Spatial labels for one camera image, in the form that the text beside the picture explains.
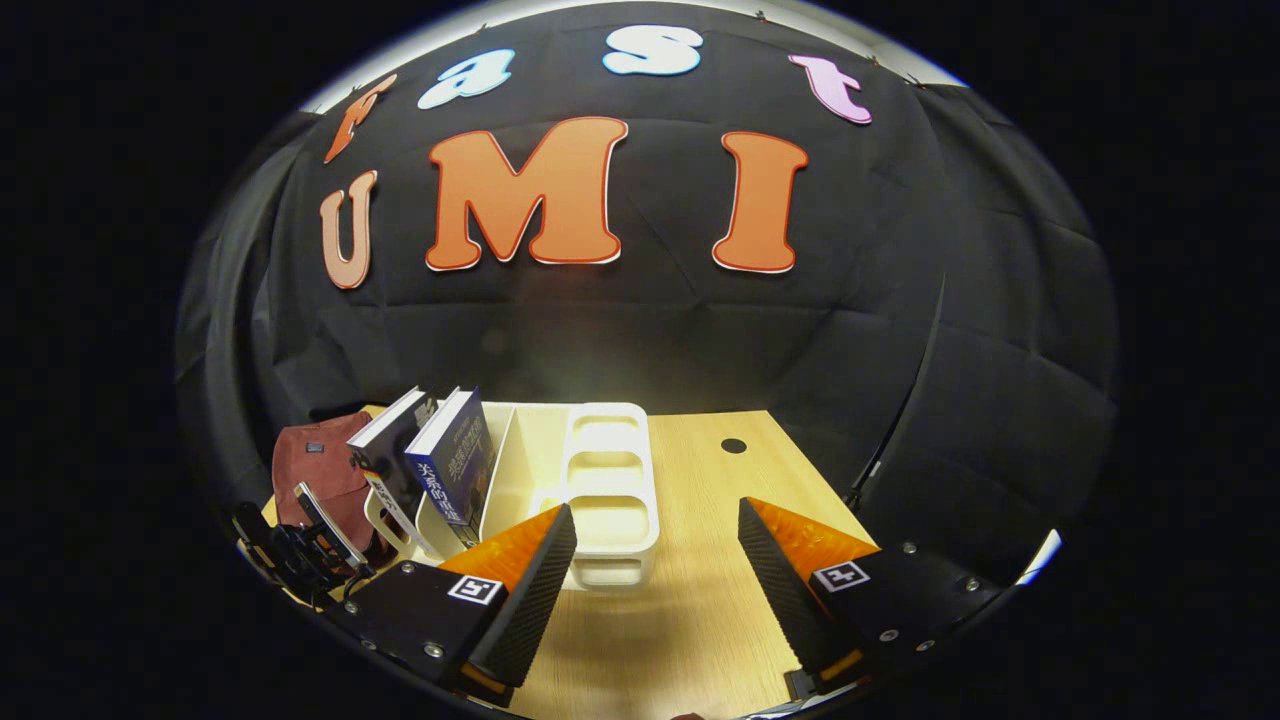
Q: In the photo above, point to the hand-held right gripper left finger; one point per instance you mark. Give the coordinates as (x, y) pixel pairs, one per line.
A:
(535, 600)

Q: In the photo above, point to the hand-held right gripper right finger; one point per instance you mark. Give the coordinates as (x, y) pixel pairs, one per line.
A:
(775, 590)

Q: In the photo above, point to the maroon schoolbag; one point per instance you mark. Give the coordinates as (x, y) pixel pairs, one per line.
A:
(320, 480)

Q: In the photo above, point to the black and white book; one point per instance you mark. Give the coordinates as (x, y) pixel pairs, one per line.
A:
(395, 460)

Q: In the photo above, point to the white bookshelf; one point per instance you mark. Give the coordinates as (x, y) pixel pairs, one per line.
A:
(605, 480)

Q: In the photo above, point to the blue book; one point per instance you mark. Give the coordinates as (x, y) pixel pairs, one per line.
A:
(455, 470)

